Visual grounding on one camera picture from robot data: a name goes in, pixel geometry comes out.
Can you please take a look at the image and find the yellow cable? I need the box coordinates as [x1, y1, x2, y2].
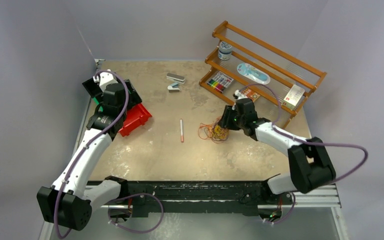
[211, 124, 229, 142]

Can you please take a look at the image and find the orange cable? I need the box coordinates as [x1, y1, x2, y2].
[197, 115, 230, 144]

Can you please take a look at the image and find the red plastic bin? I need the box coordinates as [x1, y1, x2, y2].
[118, 103, 152, 137]

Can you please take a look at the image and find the green plastic bin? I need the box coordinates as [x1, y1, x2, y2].
[93, 97, 103, 113]

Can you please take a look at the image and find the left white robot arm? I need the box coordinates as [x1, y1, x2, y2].
[36, 79, 142, 231]

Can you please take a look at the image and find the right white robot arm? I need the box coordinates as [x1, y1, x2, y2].
[217, 98, 336, 204]

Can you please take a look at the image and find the orange card pack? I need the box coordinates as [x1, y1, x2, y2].
[240, 87, 261, 102]

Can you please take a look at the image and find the coloured marker pack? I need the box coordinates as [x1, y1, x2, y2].
[206, 71, 235, 94]

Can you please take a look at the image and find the blue packaged tool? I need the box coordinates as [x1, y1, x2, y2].
[236, 63, 271, 85]

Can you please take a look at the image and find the white red small box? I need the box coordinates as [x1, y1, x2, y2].
[282, 84, 306, 111]

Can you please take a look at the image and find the wooden tiered shelf rack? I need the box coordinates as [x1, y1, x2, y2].
[199, 21, 327, 129]

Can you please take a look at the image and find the white orange tipped pen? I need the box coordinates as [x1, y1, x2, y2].
[179, 119, 185, 143]

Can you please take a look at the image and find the white blue round jar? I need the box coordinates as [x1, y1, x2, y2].
[218, 41, 233, 61]

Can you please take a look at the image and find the grey white stapler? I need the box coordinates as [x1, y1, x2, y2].
[166, 73, 186, 84]

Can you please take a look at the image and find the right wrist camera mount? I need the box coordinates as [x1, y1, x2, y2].
[233, 89, 247, 100]

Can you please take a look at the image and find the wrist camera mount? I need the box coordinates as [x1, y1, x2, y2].
[233, 89, 247, 100]
[92, 72, 118, 92]

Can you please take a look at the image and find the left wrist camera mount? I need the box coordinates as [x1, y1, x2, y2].
[92, 72, 118, 92]

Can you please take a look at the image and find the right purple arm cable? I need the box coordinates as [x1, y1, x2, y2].
[241, 83, 369, 185]

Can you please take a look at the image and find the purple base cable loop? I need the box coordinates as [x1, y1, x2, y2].
[107, 193, 165, 235]

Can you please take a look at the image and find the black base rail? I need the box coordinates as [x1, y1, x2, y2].
[79, 180, 342, 220]

